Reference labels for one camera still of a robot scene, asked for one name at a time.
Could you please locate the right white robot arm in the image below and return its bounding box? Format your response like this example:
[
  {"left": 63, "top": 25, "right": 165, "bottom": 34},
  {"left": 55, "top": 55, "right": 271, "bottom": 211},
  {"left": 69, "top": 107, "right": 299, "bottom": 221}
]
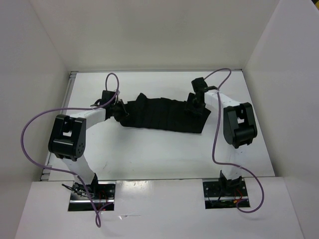
[{"left": 186, "top": 90, "right": 258, "bottom": 196}]

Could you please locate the black pleated skirt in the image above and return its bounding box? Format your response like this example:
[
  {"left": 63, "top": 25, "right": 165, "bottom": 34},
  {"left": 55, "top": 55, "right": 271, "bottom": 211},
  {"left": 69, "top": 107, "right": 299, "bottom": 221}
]
[{"left": 120, "top": 93, "right": 211, "bottom": 134}]

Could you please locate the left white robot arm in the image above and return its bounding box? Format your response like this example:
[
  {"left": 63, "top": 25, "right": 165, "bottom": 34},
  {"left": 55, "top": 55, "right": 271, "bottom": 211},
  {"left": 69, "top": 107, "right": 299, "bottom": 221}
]
[{"left": 48, "top": 100, "right": 129, "bottom": 199}]

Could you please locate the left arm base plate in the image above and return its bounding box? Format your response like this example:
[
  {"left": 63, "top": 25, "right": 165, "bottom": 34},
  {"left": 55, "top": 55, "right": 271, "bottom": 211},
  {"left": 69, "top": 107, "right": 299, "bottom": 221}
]
[{"left": 63, "top": 181, "right": 116, "bottom": 212}]

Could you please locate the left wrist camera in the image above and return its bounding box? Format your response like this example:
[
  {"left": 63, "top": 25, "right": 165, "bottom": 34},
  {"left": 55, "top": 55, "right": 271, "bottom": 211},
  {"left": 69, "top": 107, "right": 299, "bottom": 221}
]
[{"left": 100, "top": 90, "right": 118, "bottom": 105}]

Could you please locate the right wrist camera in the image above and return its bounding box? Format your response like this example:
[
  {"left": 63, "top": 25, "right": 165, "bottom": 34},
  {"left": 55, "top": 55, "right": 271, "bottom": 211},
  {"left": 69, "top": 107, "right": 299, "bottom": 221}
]
[{"left": 191, "top": 77, "right": 217, "bottom": 94}]

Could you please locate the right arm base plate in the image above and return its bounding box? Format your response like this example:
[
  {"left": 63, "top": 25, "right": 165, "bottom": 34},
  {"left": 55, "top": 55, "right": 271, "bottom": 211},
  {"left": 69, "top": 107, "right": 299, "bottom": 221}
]
[{"left": 202, "top": 180, "right": 250, "bottom": 209}]

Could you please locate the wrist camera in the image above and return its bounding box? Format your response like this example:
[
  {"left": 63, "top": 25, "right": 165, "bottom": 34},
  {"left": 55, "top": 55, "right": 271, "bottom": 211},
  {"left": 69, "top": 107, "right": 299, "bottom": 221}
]
[
  {"left": 191, "top": 77, "right": 217, "bottom": 94},
  {"left": 100, "top": 90, "right": 118, "bottom": 105}
]

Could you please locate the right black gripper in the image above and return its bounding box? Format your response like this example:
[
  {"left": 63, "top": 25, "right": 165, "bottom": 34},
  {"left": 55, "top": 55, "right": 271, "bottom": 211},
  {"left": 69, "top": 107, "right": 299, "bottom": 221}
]
[{"left": 184, "top": 92, "right": 207, "bottom": 118}]

